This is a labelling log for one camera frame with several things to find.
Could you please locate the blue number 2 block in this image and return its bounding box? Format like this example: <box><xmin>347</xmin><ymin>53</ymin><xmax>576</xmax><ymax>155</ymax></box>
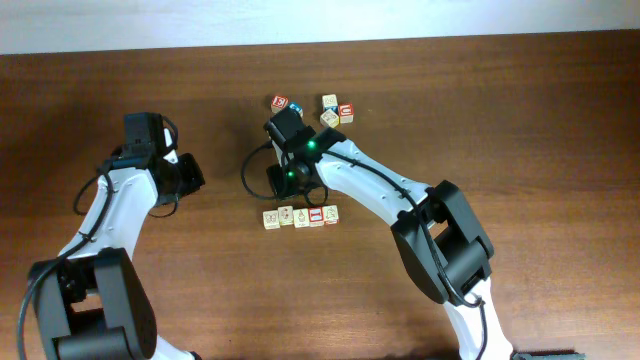
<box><xmin>288</xmin><ymin>102</ymin><xmax>304</xmax><ymax>118</ymax></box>

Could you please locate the red letter O block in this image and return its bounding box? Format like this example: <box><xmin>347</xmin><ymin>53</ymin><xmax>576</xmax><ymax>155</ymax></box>
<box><xmin>293</xmin><ymin>208</ymin><xmax>310</xmax><ymax>228</ymax></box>

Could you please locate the cream picture block middle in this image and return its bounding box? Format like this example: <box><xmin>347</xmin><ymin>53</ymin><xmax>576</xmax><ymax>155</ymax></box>
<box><xmin>319</xmin><ymin>109</ymin><xmax>340</xmax><ymax>128</ymax></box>

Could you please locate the red number 1 block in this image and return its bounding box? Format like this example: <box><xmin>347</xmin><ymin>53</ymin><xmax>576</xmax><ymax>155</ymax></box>
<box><xmin>308</xmin><ymin>207</ymin><xmax>325</xmax><ymax>227</ymax></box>

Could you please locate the red number 3 block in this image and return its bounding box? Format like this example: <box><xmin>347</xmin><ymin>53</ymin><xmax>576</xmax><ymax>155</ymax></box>
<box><xmin>270</xmin><ymin>95</ymin><xmax>289</xmax><ymax>114</ymax></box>

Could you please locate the green letter N block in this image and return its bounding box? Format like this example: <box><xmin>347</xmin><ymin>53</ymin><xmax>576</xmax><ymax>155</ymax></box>
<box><xmin>322</xmin><ymin>205</ymin><xmax>339</xmax><ymax>225</ymax></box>

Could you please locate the cream block with red side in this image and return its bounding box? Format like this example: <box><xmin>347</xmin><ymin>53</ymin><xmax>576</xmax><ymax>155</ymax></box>
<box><xmin>262</xmin><ymin>210</ymin><xmax>280</xmax><ymax>230</ymax></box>

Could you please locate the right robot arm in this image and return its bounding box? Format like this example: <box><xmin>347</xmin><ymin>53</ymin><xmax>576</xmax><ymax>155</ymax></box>
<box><xmin>264</xmin><ymin>108</ymin><xmax>514</xmax><ymax>359</ymax></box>

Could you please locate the cream picture block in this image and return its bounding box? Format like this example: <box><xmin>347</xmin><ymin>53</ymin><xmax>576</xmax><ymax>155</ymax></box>
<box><xmin>319</xmin><ymin>109</ymin><xmax>340</xmax><ymax>128</ymax></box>
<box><xmin>321</xmin><ymin>94</ymin><xmax>338</xmax><ymax>112</ymax></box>

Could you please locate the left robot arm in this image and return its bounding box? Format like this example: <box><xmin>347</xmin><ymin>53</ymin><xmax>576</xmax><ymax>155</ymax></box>
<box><xmin>16</xmin><ymin>112</ymin><xmax>205</xmax><ymax>360</ymax></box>

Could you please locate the cream picture block top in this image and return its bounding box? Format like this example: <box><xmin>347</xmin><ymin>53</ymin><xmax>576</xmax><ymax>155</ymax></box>
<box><xmin>321</xmin><ymin>94</ymin><xmax>338</xmax><ymax>112</ymax></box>

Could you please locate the cream block with blue side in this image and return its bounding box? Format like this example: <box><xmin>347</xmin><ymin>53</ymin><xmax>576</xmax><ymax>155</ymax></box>
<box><xmin>278</xmin><ymin>206</ymin><xmax>294</xmax><ymax>226</ymax></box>

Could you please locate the red letter U block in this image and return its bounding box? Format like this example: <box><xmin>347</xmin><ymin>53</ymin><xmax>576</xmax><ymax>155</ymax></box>
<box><xmin>338</xmin><ymin>103</ymin><xmax>355</xmax><ymax>124</ymax></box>

